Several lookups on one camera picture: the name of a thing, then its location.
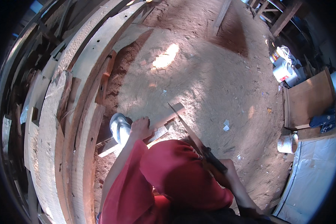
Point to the white paint bucket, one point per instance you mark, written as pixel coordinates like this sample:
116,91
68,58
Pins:
296,78
282,71

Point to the white plastic sheet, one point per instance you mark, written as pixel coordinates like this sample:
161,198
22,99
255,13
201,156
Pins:
310,179

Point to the blue patterned cloth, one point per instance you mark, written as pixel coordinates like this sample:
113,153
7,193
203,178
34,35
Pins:
323,121

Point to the person's right hand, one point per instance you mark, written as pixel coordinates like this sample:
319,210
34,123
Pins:
227,168

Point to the white bucket with red label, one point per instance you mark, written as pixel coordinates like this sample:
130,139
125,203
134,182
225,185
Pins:
278,55

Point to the dark wooden frame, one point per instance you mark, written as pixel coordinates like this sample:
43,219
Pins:
280,14

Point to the person's left hand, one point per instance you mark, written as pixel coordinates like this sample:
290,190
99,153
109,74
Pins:
140,129

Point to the person's legs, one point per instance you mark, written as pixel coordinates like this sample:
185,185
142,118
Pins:
119,130

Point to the dirty white bucket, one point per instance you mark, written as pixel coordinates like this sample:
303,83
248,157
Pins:
287,143

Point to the heap of rough timber boards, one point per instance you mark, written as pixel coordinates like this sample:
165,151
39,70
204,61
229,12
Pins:
61,112

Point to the long narrow wooden board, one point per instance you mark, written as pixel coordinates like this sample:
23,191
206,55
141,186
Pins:
221,16

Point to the pale wooden plank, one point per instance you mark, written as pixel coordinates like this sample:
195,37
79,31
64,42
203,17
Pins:
168,117

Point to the white paper scrap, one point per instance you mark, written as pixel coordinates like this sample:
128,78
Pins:
226,126

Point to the brown wooden box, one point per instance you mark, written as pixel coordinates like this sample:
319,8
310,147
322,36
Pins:
308,100

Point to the person's body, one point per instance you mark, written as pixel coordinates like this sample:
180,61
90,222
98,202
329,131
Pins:
173,179

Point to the person's right fingers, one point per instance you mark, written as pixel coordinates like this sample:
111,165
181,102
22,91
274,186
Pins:
221,173

